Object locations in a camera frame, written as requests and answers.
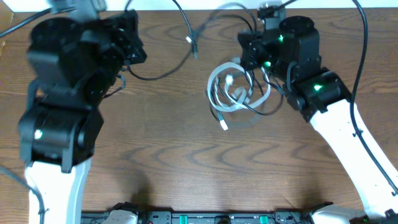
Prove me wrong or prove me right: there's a thin black usb cable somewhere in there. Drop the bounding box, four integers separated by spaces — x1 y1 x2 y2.
208 70 284 131

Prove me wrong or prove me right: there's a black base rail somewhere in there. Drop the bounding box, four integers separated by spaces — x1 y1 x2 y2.
80 202 333 224

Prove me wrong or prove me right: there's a thick black usb cable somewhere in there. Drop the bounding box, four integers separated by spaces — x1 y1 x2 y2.
124 0 259 82

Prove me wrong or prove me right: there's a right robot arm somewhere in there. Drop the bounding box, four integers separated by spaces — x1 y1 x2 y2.
238 16 397 223

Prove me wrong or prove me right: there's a cardboard side panel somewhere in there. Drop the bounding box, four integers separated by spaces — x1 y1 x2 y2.
0 0 15 58

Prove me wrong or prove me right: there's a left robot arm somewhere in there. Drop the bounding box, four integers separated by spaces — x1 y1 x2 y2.
18 10 147 223

